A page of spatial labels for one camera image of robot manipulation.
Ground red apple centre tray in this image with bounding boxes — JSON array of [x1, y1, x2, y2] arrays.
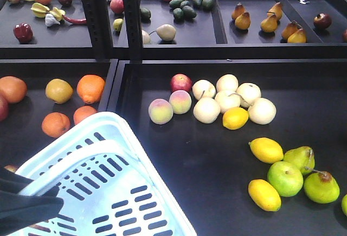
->
[[170, 73, 192, 92]]

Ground small orange left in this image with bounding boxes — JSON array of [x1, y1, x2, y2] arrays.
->
[[41, 112, 70, 138]]

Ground green pear upper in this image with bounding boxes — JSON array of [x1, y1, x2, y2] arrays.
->
[[283, 146, 315, 176]]

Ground white garlic bulb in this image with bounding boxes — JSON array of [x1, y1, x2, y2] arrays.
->
[[45, 14, 60, 27]]

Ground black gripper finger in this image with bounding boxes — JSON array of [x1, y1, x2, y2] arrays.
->
[[1, 187, 63, 235], [1, 167, 32, 193]]

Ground big orange grapefruit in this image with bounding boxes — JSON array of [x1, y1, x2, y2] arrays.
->
[[1, 76, 27, 104]]

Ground small orange right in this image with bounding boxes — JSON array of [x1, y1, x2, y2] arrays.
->
[[73, 106, 97, 125]]

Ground green pear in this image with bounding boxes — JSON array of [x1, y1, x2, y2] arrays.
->
[[303, 169, 340, 204], [283, 146, 315, 176]]

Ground yellow lemon upper right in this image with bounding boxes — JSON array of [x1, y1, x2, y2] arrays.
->
[[248, 137, 284, 164]]

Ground pink green peach right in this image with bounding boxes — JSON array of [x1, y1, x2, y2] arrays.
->
[[169, 90, 192, 114]]

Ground yellow lemon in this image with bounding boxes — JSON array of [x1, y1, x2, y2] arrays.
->
[[222, 107, 249, 130], [248, 179, 281, 212], [248, 137, 284, 164]]

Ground red apple left middle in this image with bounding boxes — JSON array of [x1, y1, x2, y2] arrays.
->
[[4, 165, 19, 173]]

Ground green apple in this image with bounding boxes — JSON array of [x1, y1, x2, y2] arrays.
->
[[267, 161, 304, 197]]

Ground pink green peach left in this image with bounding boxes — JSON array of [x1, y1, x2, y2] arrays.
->
[[148, 98, 174, 125]]

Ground red apple left edge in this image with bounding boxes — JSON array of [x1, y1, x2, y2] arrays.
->
[[0, 95, 9, 122]]

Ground pink green peach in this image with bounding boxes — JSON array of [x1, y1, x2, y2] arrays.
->
[[169, 90, 192, 114], [148, 98, 174, 125]]

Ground yellow lemon centre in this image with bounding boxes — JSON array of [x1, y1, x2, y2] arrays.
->
[[222, 107, 249, 130]]

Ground large orange fruit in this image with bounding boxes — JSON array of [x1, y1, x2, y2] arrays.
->
[[76, 74, 105, 104]]

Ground green pear lower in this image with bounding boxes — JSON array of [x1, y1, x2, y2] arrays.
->
[[303, 169, 340, 204]]

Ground small orange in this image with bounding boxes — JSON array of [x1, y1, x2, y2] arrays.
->
[[73, 106, 97, 125], [41, 112, 70, 138]]

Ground yellow lemon lower right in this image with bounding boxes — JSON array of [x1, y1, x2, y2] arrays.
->
[[248, 179, 281, 212]]

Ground red bell pepper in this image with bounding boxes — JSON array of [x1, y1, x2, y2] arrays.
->
[[13, 23, 33, 44]]

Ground black wooden produce stand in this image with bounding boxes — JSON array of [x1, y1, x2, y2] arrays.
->
[[1, 0, 346, 235]]

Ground red chili pepper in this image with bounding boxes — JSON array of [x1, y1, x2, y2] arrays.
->
[[63, 15, 87, 25]]

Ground yellow brown pear fruit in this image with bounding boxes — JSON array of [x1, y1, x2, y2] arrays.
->
[[45, 79, 74, 104]]

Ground light blue plastic basket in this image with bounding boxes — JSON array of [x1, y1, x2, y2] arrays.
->
[[16, 112, 196, 235]]

